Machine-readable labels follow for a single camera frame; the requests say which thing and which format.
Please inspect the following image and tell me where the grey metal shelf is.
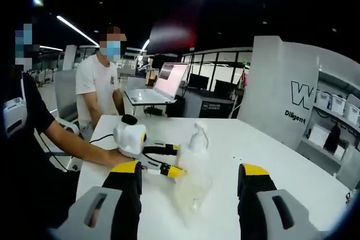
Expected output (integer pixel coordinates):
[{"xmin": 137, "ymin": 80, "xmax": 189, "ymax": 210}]
[{"xmin": 302, "ymin": 70, "xmax": 360, "ymax": 187}]

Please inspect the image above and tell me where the clear glass cup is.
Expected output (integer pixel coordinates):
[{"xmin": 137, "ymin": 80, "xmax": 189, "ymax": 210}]
[{"xmin": 173, "ymin": 166, "xmax": 214, "ymax": 215}]

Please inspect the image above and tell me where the white office chair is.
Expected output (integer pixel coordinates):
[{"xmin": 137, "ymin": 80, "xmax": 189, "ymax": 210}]
[{"xmin": 53, "ymin": 70, "xmax": 82, "ymax": 137}]

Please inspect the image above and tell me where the group of white storage boxes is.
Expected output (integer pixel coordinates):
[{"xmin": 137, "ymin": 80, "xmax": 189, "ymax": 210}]
[{"xmin": 314, "ymin": 90, "xmax": 360, "ymax": 127}]

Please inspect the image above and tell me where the white flat box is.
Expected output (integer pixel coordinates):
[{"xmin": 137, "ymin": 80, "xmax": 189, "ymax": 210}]
[{"xmin": 308, "ymin": 124, "xmax": 331, "ymax": 148}]

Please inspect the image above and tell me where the white worn device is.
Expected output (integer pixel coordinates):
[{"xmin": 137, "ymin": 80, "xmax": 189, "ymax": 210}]
[{"xmin": 2, "ymin": 96, "xmax": 29, "ymax": 139}]

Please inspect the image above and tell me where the white laptop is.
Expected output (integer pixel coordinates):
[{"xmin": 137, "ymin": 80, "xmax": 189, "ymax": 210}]
[{"xmin": 123, "ymin": 62, "xmax": 190, "ymax": 106}]

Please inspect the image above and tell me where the black bag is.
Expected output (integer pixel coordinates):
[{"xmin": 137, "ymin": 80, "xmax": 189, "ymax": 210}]
[{"xmin": 323, "ymin": 123, "xmax": 343, "ymax": 152}]

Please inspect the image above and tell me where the white pump bottle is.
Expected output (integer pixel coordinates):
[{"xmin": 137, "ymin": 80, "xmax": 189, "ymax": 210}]
[{"xmin": 175, "ymin": 121, "xmax": 213, "ymax": 184}]

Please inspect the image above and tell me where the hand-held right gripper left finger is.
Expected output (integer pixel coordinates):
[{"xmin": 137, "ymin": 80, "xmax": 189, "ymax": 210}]
[{"xmin": 47, "ymin": 160, "xmax": 143, "ymax": 240}]

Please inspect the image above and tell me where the operator in black shirt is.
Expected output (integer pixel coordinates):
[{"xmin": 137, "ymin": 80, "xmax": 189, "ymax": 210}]
[{"xmin": 0, "ymin": 70, "xmax": 82, "ymax": 229}]

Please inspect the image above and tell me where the black round object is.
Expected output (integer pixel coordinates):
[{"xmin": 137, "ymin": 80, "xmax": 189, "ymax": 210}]
[{"xmin": 120, "ymin": 114, "xmax": 138, "ymax": 125}]

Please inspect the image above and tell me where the black device cable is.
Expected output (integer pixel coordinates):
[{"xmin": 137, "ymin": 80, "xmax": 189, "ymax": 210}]
[{"xmin": 36, "ymin": 130, "xmax": 75, "ymax": 173}]

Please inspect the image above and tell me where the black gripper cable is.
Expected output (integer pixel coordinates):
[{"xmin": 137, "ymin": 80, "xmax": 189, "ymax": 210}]
[{"xmin": 89, "ymin": 134, "xmax": 116, "ymax": 143}]

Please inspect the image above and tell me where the black monitor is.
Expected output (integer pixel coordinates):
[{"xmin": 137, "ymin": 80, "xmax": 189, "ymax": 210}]
[
  {"xmin": 187, "ymin": 73, "xmax": 210, "ymax": 90},
  {"xmin": 215, "ymin": 79, "xmax": 240, "ymax": 93}
]

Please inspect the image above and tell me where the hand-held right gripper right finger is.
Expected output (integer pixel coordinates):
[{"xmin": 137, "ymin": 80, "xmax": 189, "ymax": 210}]
[{"xmin": 237, "ymin": 162, "xmax": 323, "ymax": 240}]

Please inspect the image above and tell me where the person's left hand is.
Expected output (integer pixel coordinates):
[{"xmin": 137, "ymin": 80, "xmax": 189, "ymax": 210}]
[{"xmin": 108, "ymin": 148, "xmax": 133, "ymax": 166}]

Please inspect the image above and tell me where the grey equipment cabinet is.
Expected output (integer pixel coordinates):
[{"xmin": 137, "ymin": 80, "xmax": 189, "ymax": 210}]
[{"xmin": 176, "ymin": 81, "xmax": 240, "ymax": 119}]

